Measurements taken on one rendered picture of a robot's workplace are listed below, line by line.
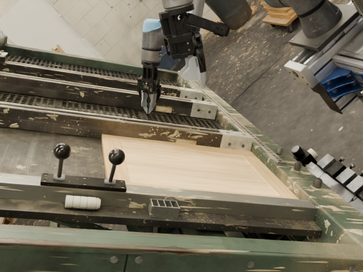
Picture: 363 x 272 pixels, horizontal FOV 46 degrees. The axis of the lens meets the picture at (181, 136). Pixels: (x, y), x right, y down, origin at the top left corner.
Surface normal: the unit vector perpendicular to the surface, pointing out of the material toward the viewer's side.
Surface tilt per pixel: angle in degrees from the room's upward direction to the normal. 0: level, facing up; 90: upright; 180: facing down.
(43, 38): 90
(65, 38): 90
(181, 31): 90
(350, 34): 90
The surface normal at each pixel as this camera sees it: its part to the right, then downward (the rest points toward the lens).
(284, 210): 0.22, 0.33
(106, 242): 0.19, -0.94
